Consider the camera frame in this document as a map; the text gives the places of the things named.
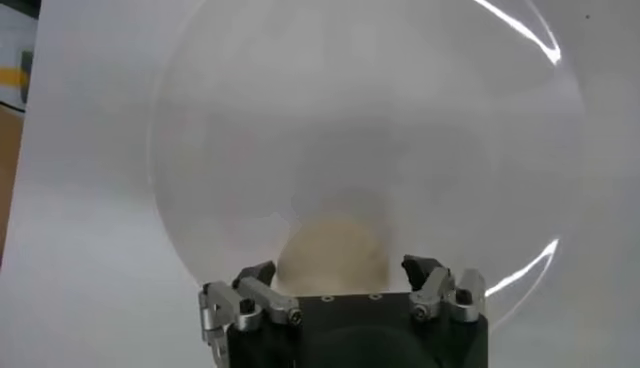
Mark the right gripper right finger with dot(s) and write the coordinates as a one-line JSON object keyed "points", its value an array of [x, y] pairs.
{"points": [[435, 290]]}

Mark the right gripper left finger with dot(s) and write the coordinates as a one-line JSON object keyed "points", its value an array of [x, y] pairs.
{"points": [[270, 300]]}

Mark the white steamed baozi bun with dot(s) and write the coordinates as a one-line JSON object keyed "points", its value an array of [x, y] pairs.
{"points": [[330, 255]]}

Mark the round white plate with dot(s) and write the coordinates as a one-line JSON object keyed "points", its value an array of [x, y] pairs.
{"points": [[350, 125]]}

